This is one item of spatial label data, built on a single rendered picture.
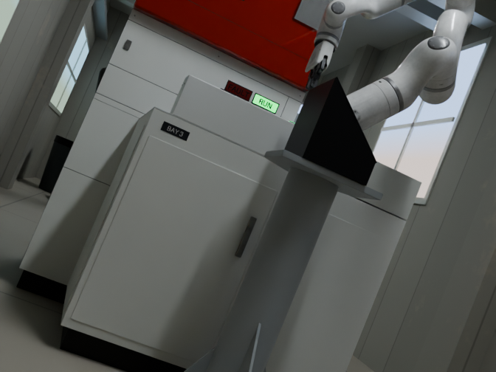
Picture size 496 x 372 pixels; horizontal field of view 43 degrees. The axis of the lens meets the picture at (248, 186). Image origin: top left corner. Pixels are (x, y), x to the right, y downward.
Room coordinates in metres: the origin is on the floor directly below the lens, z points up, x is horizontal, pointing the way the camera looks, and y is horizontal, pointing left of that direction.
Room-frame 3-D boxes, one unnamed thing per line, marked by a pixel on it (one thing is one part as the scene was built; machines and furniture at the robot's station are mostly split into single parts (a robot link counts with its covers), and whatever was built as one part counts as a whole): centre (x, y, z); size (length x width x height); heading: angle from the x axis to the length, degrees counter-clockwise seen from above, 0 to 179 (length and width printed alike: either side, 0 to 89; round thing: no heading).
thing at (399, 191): (2.49, -0.32, 0.89); 0.62 x 0.35 x 0.14; 14
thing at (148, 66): (2.66, 0.32, 1.02); 0.81 x 0.03 x 0.40; 104
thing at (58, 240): (2.99, 0.40, 0.41); 0.82 x 0.70 x 0.82; 104
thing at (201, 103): (2.12, 0.06, 0.89); 0.55 x 0.09 x 0.14; 104
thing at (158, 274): (2.41, -0.02, 0.41); 0.96 x 0.64 x 0.82; 104
